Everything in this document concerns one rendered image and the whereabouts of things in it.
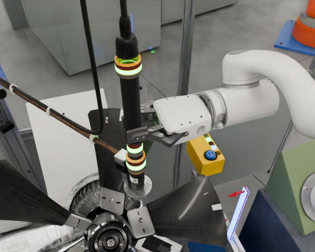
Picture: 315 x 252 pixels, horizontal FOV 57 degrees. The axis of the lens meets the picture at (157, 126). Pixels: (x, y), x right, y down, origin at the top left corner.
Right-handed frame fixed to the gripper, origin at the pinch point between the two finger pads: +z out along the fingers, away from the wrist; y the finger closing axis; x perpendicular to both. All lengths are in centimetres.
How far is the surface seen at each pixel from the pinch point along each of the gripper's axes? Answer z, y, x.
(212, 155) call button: -36, 24, -48
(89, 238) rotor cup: 14.4, -3.3, -32.2
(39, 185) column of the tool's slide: 37, 58, -82
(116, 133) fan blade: 1.4, 16.6, -17.1
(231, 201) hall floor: -85, 56, -156
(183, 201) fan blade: -14.7, 2.6, -38.5
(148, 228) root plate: -1.5, -2.7, -38.1
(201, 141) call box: -36, 33, -49
